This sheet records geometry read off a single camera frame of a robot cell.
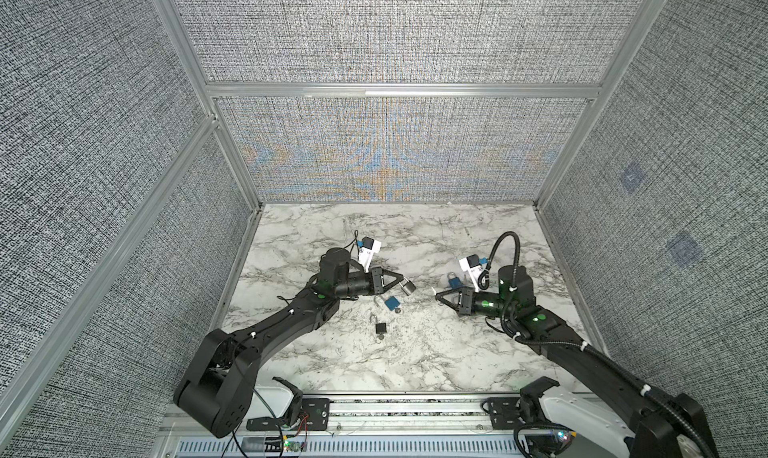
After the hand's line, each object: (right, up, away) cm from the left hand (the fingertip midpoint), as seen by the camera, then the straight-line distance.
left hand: (402, 280), depth 76 cm
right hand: (+9, -4, -1) cm, 10 cm away
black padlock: (+2, -2, 0) cm, 2 cm away
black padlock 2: (-5, -16, +12) cm, 20 cm away
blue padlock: (-2, -9, +16) cm, 19 cm away
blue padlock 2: (+18, -4, +19) cm, 26 cm away
